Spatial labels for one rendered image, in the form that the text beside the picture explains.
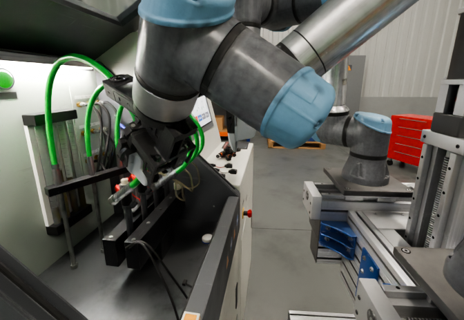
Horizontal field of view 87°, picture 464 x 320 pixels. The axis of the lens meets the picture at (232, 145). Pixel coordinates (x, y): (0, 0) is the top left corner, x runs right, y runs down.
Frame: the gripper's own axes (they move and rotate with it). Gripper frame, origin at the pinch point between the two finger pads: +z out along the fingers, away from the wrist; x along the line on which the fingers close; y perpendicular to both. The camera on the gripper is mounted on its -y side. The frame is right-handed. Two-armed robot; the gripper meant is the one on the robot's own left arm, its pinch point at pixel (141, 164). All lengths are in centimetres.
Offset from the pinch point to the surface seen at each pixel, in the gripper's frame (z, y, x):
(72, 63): 19, -48, 7
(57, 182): 29.4, -17.9, -11.2
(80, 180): 31.1, -16.5, -6.3
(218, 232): 24.9, 19.4, 15.6
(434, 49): 105, 19, 829
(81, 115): 34, -40, 5
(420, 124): 108, 90, 410
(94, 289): 41.0, 10.0, -15.5
